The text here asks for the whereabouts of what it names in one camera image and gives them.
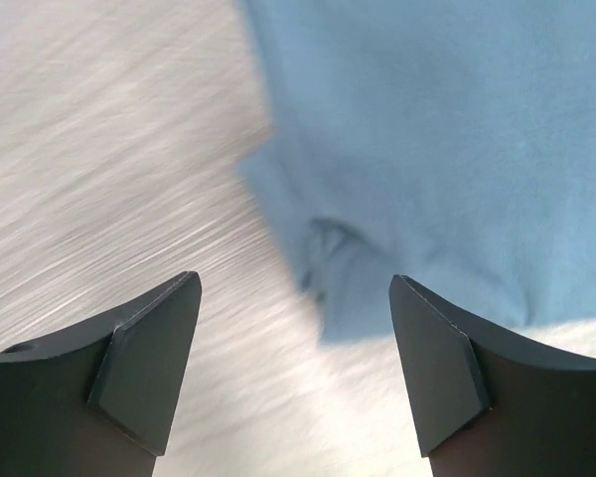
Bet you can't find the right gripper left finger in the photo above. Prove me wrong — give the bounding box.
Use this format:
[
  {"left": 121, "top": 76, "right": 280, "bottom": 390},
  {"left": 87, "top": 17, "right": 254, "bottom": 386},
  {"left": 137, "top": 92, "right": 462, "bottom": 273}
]
[{"left": 0, "top": 271, "right": 202, "bottom": 476}]

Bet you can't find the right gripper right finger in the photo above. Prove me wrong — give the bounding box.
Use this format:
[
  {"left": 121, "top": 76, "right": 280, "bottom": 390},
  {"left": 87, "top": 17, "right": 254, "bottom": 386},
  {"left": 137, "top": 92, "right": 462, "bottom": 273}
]
[{"left": 389, "top": 276, "right": 596, "bottom": 477}]

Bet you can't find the grey blue t shirt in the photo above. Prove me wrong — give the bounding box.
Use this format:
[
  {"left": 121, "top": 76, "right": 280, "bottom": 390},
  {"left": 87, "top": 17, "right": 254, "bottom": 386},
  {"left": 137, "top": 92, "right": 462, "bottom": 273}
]
[{"left": 240, "top": 1, "right": 596, "bottom": 344}]

